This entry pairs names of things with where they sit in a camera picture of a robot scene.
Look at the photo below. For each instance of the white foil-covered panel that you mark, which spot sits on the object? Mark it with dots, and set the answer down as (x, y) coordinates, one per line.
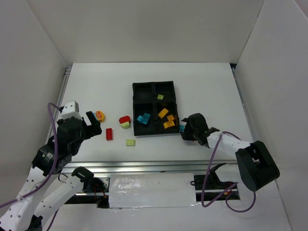
(152, 190)

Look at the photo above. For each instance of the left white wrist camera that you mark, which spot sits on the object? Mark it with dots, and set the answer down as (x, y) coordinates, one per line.
(70, 109)

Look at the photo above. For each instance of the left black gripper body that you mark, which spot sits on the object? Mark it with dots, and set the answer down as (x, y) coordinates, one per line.
(89, 128)

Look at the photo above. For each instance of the yellow butterfly lego piece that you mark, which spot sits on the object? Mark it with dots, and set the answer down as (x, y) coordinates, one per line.
(100, 116)

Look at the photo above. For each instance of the red rounded lego brick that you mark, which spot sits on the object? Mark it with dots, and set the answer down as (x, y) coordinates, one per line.
(124, 119)

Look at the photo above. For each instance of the black four-compartment sorting tray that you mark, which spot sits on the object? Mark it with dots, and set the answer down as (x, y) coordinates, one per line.
(145, 101)

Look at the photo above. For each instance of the small green lego brick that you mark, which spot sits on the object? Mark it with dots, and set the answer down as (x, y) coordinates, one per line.
(160, 97)

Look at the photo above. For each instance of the light green lego under red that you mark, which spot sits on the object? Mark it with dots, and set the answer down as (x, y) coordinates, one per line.
(125, 125)

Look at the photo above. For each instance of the cyan rounded lego piece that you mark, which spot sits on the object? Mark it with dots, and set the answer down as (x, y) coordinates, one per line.
(145, 118)

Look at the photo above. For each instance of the aluminium frame rail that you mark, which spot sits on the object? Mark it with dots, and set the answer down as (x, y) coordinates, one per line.
(105, 168)

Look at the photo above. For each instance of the light green square lego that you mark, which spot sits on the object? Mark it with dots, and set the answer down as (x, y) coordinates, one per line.
(130, 142)

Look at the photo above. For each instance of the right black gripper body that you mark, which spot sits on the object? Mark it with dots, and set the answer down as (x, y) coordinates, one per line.
(186, 130)

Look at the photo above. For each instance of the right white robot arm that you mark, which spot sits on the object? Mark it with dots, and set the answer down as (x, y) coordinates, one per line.
(255, 167)

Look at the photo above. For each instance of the yellow long lego brick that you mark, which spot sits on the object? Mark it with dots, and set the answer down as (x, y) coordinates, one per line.
(163, 113)

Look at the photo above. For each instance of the red flat lego brick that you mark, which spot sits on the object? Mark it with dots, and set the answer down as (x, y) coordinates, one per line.
(109, 134)

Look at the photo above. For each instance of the small yellow lego brick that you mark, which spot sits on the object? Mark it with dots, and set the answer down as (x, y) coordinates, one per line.
(170, 118)

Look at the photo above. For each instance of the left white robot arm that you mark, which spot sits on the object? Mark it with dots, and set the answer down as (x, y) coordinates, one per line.
(30, 210)

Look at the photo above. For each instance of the yellow rounded lego brick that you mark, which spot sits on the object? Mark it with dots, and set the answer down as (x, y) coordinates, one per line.
(168, 124)

